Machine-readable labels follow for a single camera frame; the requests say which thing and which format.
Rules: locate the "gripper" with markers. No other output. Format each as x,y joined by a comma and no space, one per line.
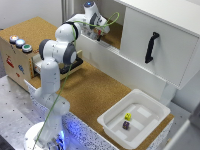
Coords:
103,28

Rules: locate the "pink block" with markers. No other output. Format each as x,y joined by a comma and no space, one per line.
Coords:
99,32

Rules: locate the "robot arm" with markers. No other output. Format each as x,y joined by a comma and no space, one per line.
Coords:
50,80

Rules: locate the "wooden drawer box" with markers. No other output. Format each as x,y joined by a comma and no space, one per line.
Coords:
30,28

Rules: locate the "white plastic box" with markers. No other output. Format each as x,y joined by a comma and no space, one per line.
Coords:
153,110

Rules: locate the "white cabinet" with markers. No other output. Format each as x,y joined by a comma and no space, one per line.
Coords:
110,63

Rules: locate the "white sliding door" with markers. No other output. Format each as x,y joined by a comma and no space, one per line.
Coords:
173,50

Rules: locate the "wooden drawer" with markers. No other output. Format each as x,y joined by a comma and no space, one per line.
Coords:
36,66

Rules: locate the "green button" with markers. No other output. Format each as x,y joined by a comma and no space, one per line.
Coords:
26,47

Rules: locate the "blue button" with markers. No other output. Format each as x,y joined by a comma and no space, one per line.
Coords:
20,42

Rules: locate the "red button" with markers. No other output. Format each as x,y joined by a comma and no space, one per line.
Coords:
14,39

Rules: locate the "yellow block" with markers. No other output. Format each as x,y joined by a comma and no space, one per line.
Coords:
127,116

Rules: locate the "purple block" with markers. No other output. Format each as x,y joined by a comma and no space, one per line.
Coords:
126,125

